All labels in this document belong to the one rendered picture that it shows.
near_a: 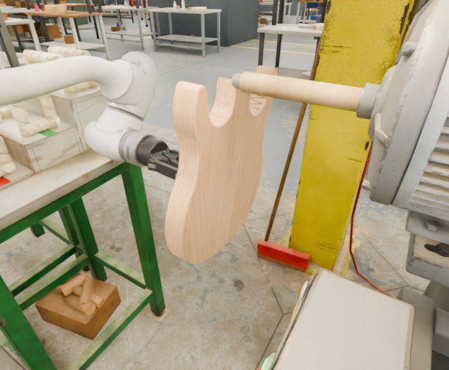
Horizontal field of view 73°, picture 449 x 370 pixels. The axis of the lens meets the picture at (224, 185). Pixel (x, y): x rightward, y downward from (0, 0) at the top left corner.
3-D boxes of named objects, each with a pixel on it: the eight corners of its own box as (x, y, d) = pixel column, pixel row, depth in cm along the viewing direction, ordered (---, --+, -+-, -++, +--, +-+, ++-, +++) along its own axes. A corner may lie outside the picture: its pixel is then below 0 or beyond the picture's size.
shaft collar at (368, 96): (374, 103, 38) (369, 127, 42) (384, 77, 39) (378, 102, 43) (357, 100, 39) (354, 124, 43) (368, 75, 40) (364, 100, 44)
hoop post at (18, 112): (36, 134, 87) (24, 102, 82) (25, 139, 85) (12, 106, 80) (29, 132, 88) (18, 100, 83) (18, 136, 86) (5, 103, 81)
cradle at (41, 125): (64, 125, 92) (61, 114, 90) (27, 138, 84) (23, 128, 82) (57, 122, 94) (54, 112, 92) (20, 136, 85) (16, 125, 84)
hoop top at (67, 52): (94, 61, 95) (91, 50, 94) (85, 63, 93) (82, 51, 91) (56, 54, 105) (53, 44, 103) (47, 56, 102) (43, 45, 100)
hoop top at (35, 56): (70, 66, 90) (67, 54, 88) (60, 68, 87) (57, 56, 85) (32, 59, 99) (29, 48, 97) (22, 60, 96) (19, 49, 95)
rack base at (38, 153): (85, 151, 98) (77, 125, 93) (36, 174, 87) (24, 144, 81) (35, 133, 110) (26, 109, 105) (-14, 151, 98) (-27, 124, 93)
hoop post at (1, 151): (19, 170, 86) (6, 140, 81) (7, 175, 84) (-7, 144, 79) (12, 167, 87) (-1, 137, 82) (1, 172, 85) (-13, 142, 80)
